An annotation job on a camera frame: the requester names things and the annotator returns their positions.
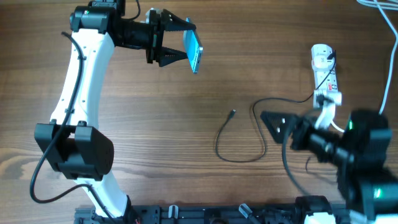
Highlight white USB charger plug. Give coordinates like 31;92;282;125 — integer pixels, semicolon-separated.
312;54;334;72

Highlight white power strip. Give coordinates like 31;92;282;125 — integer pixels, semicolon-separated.
311;44;338;92

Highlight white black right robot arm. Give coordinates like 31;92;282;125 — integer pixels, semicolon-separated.
261;109;397;221

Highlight black USB charging cable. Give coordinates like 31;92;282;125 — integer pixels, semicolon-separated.
215;51;337;164

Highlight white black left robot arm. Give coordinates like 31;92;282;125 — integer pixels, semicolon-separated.
34;1;196;223

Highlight white power strip cord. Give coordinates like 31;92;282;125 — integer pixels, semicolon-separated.
329;0;398;133

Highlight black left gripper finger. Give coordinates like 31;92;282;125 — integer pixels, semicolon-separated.
160;9;196;31
158;47;188;67

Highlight white cables at corner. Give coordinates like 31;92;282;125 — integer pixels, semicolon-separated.
356;0;398;12

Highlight blue Galaxy S25 smartphone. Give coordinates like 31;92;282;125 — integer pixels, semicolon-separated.
183;30;203;74

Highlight black aluminium mounting rail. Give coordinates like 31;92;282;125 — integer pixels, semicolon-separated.
73;203;351;224

